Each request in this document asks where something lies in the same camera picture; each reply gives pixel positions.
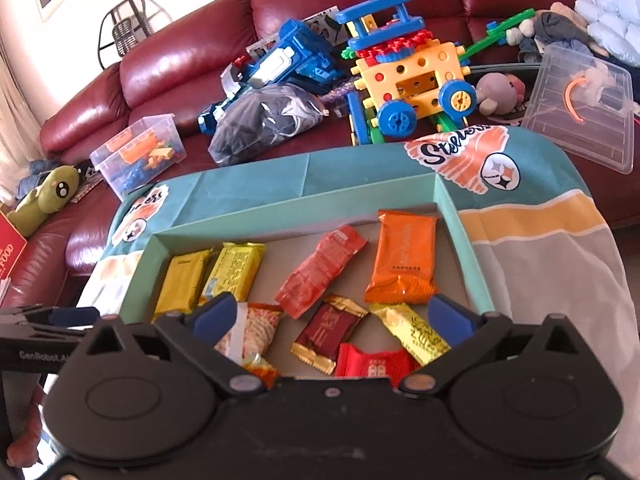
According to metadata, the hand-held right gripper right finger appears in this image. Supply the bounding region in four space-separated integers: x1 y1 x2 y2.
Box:
397 293 593 398

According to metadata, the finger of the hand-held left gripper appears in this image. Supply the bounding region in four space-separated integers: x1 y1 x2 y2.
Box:
30 307 104 333

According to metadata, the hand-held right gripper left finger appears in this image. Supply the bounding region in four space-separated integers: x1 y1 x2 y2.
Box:
75 292 265 397

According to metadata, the long yellow printed snack packet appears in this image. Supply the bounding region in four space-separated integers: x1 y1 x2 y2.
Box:
369 304 453 367

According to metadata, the noodle print snack packet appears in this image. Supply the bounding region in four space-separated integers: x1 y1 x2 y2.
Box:
215 302 285 361

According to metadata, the plain yellow snack packet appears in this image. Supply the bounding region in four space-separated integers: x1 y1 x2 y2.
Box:
152 249 213 318

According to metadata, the shiny yellow snack packet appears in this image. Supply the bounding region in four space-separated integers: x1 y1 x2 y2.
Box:
200 241 266 306

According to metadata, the teal cardboard box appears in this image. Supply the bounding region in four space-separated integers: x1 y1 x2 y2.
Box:
120 174 494 378

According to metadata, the orange foil snack packet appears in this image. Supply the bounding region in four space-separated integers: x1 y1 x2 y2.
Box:
364 210 441 305

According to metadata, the small orange green snack packet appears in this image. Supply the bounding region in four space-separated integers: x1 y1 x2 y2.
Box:
243 353 280 390

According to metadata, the bright red snack packet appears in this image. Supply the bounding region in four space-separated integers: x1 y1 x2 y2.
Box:
334 342 421 378

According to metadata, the orange-red long snack packet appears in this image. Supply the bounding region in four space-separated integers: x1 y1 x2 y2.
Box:
275 226 367 320

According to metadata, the dark red gold-edged snack packet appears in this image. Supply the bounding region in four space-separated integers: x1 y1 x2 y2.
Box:
291 296 370 376

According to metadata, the person's left hand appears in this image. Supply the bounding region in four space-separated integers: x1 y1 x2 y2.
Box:
10 385 47 467

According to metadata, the red cardboard box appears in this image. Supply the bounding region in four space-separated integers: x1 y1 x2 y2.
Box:
0 210 28 306

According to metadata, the printed blanket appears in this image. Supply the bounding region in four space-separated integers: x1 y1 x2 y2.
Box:
80 127 623 348

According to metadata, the green plush toy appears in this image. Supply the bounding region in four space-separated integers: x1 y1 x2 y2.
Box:
7 165 83 238

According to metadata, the blue denim garment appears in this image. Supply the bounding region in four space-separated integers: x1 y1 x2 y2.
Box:
17 159 61 196

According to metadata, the clear bin of toy blocks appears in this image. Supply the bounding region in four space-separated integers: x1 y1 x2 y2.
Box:
90 116 182 200

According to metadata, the clear bag of dark clothes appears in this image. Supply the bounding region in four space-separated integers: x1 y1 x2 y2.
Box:
207 84 326 166

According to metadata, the pink plush toy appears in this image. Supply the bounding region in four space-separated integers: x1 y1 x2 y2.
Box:
474 72 528 116

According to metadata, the yellow blue toy vehicle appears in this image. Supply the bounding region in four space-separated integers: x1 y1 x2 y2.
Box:
342 0 478 146

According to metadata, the dark red leather sofa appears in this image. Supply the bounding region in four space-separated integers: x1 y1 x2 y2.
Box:
0 0 640 306

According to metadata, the green toy rod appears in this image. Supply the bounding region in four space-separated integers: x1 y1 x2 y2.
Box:
462 7 536 58

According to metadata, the grey garment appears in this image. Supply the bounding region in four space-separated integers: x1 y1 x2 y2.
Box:
505 2 608 61

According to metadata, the picture card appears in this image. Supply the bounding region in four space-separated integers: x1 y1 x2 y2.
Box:
245 6 346 56

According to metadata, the light blue down jacket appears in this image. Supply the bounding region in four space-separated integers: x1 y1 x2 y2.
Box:
574 0 640 66

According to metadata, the clear plastic lid orange handle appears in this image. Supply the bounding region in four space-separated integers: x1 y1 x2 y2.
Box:
520 42 640 176

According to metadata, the black wire back support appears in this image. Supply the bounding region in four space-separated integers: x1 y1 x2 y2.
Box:
97 0 173 68

